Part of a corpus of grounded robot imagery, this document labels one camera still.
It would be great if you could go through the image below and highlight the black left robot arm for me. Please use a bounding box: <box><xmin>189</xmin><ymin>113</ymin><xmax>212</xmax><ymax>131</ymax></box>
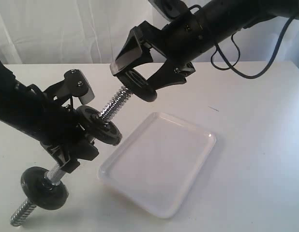
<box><xmin>0</xmin><ymin>61</ymin><xmax>99</xmax><ymax>173</ymax></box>

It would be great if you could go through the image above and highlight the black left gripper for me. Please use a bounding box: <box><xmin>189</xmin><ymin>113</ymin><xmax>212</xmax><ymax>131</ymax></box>
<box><xmin>27</xmin><ymin>84</ymin><xmax>99</xmax><ymax>174</ymax></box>

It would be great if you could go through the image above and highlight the white plastic tray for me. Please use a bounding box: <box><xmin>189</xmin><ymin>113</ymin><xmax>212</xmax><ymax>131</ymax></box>
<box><xmin>98</xmin><ymin>112</ymin><xmax>217</xmax><ymax>219</ymax></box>

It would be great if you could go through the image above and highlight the chrome threaded dumbbell bar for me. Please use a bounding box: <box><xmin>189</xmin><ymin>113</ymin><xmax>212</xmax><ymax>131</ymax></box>
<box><xmin>10</xmin><ymin>87</ymin><xmax>132</xmax><ymax>227</ymax></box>

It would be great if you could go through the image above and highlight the white backdrop curtain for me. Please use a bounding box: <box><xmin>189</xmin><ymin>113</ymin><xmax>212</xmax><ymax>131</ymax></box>
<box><xmin>0</xmin><ymin>0</ymin><xmax>299</xmax><ymax>67</ymax></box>

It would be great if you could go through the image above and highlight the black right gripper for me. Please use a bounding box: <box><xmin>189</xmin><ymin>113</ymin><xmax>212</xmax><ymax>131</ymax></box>
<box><xmin>110</xmin><ymin>4</ymin><xmax>222</xmax><ymax>90</ymax></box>

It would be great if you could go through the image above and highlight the black weight plate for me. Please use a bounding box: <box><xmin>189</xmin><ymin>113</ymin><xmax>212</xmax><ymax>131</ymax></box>
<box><xmin>118</xmin><ymin>69</ymin><xmax>157</xmax><ymax>102</ymax></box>
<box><xmin>20</xmin><ymin>167</ymin><xmax>68</xmax><ymax>210</ymax></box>
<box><xmin>76</xmin><ymin>105</ymin><xmax>122</xmax><ymax>146</ymax></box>

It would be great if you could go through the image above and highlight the chrome spinlock collar nut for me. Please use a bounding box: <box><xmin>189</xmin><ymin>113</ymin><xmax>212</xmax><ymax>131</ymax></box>
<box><xmin>42</xmin><ymin>175</ymin><xmax>60</xmax><ymax>189</ymax></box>

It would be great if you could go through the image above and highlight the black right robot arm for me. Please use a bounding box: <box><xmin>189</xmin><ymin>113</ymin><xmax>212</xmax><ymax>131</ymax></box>
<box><xmin>110</xmin><ymin>0</ymin><xmax>299</xmax><ymax>102</ymax></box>

